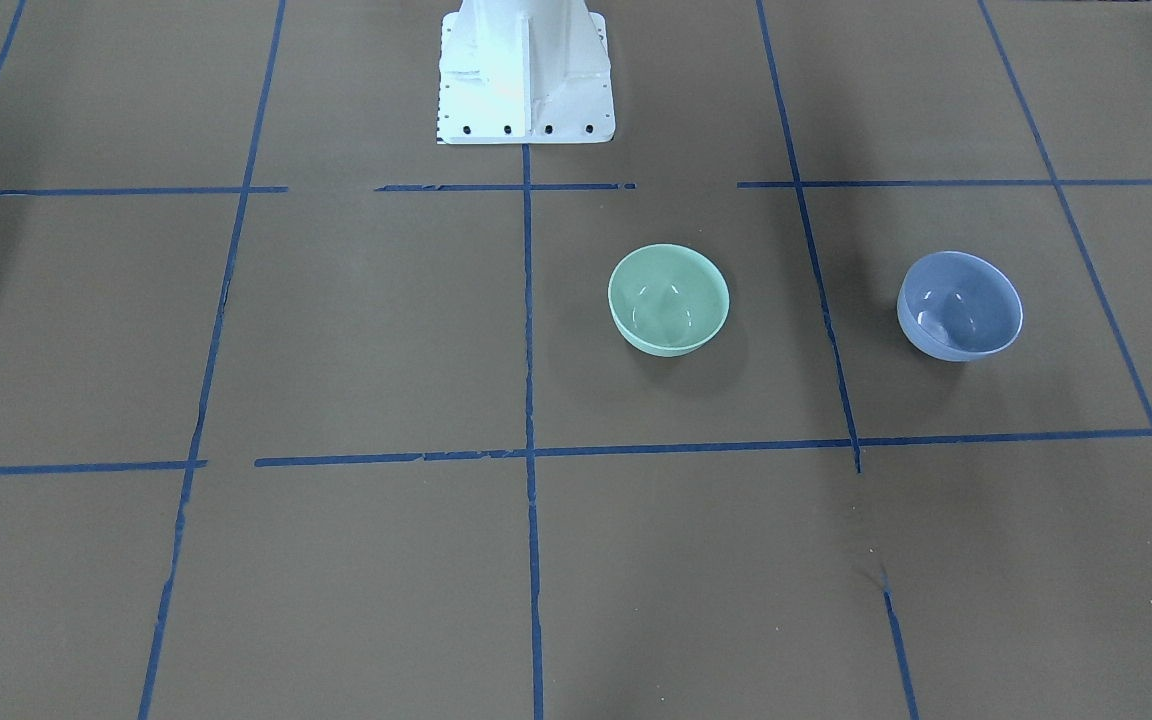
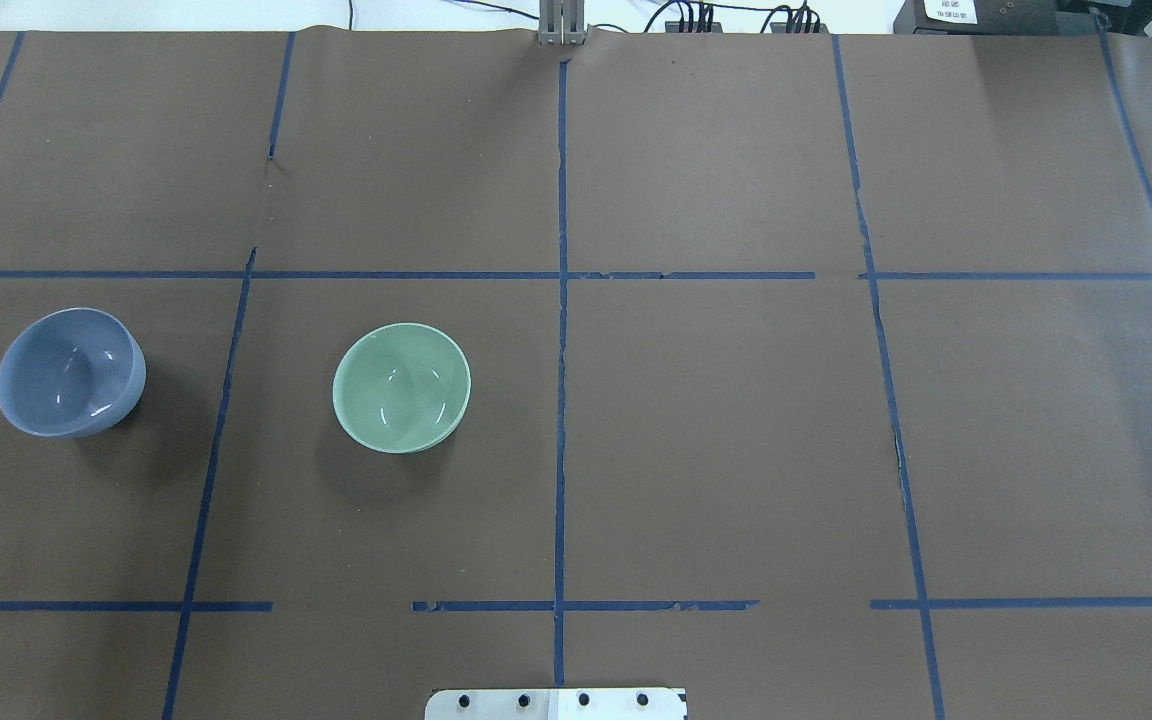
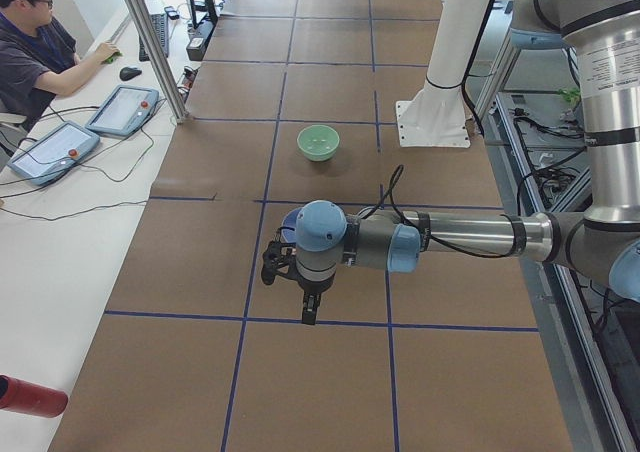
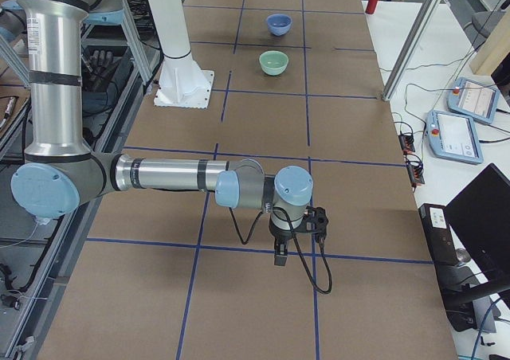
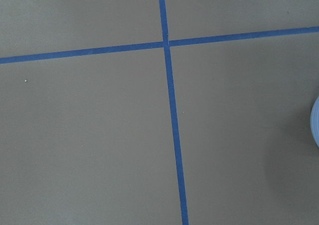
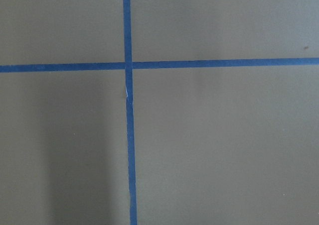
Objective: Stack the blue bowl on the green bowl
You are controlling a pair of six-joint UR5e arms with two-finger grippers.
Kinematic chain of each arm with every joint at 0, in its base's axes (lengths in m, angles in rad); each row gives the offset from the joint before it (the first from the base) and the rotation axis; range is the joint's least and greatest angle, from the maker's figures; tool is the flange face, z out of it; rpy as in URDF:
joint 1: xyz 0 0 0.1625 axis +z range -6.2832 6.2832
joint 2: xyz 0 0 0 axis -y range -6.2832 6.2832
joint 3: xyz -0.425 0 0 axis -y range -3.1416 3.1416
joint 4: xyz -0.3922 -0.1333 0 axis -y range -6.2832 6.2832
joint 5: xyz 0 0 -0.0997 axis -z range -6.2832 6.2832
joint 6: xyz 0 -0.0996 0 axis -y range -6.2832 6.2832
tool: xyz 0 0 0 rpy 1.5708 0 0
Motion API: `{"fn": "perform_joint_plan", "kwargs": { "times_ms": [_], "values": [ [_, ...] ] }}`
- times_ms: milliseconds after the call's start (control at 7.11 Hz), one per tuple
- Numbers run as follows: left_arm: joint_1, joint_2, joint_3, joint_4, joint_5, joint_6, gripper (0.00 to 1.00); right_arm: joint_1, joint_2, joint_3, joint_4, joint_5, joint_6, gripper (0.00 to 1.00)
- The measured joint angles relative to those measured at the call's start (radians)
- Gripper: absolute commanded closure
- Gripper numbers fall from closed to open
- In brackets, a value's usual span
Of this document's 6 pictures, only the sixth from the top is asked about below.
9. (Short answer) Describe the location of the vertical blue tape line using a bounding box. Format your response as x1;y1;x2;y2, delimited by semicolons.
123;0;138;225

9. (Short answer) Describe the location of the horizontal blue tape line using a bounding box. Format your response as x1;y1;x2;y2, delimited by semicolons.
0;58;319;73

